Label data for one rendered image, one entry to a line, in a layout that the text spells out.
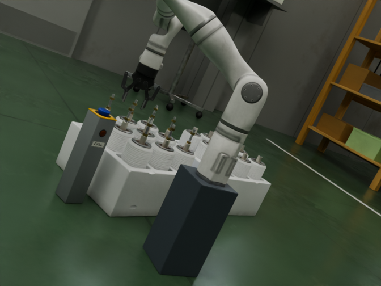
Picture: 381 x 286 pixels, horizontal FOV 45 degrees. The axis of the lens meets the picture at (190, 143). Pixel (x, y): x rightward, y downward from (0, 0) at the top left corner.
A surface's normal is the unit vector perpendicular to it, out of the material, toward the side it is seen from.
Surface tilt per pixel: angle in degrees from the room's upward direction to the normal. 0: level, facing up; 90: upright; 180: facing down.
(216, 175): 90
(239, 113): 90
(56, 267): 0
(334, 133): 90
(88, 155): 90
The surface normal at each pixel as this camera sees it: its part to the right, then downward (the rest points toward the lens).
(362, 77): -0.76, -0.20
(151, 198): 0.65, 0.44
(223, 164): 0.44, 0.40
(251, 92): -0.14, 0.22
